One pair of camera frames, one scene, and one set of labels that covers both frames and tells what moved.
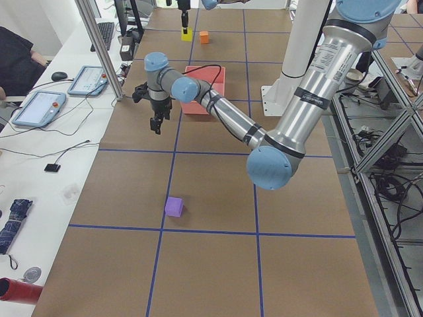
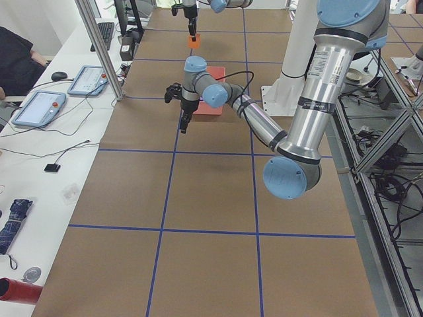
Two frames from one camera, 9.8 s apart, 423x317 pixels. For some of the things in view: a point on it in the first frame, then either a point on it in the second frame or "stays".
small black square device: x=52 y=168 stays
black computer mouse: x=57 y=76 stays
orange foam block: x=203 y=37 to x=195 y=44
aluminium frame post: x=97 y=35 stays
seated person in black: x=20 y=67 stays
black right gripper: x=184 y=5 to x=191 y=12
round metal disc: x=32 y=275 stays
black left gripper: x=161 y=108 to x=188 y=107
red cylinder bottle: x=19 y=291 stays
